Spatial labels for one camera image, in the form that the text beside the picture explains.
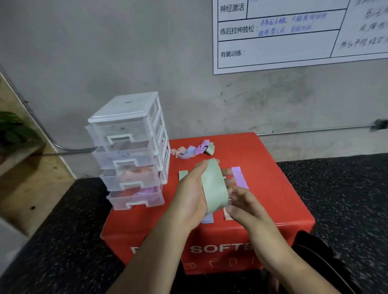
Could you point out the person's right hand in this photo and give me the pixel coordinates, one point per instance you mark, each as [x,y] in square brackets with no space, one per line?
[251,212]

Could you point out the person's left hand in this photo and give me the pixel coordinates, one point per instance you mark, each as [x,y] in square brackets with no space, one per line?
[186,200]

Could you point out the person's right thumb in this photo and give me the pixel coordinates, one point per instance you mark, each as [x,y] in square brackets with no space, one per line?
[239,215]

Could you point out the person's left thumb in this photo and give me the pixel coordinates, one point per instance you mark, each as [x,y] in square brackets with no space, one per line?
[196,173]

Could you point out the person's left middle finger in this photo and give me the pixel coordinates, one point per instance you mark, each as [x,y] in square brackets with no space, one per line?
[231,181]

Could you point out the wide green elastic band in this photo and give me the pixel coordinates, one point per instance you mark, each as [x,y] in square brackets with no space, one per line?
[214,187]

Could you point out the person's right forearm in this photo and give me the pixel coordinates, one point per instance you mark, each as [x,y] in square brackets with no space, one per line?
[291,266]

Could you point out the person's left forearm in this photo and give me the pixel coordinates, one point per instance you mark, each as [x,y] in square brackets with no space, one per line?
[151,260]

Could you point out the flat purple elastic band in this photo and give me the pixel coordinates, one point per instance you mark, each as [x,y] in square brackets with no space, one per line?
[240,177]

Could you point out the flat green elastic band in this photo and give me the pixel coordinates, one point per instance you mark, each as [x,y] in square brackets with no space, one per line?
[182,175]

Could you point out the crumpled purple elastic band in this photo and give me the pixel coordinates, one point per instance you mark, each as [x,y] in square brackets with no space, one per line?
[201,147]

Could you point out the red soft box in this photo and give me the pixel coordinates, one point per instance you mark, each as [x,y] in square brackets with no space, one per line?
[266,209]

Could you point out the crumpled green elastic band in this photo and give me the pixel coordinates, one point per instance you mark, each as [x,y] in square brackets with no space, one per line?
[211,149]

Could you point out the crumpled pink elastic band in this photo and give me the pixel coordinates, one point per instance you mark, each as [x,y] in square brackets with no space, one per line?
[178,150]

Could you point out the clear drawer with pink bands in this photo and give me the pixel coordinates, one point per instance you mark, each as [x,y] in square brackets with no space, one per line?
[133,177]

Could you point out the clear drawer with purple bands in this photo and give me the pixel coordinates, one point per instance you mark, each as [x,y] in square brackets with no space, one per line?
[136,198]

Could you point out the clear drawer with few bands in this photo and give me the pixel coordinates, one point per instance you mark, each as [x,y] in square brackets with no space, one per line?
[127,154]

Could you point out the clear empty drawer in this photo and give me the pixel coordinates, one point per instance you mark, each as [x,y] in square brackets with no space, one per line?
[118,130]

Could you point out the person's black trousers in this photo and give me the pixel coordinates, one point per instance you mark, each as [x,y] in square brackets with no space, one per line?
[321,260]

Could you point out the thin conduit with junction box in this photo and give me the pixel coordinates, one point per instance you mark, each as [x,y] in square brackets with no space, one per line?
[318,129]

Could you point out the grey metal conduit pipe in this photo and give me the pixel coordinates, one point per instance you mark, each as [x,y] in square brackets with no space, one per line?
[45,133]

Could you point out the plywood shelf unit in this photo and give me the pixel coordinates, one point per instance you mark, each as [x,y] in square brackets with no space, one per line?
[27,175]

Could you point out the green leafy plant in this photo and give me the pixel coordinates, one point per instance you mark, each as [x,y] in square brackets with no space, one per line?
[13,130]

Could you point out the white plastic drawer frame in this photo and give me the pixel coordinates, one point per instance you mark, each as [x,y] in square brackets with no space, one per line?
[127,106]

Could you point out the white wall chart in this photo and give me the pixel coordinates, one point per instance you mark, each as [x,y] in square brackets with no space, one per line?
[291,39]

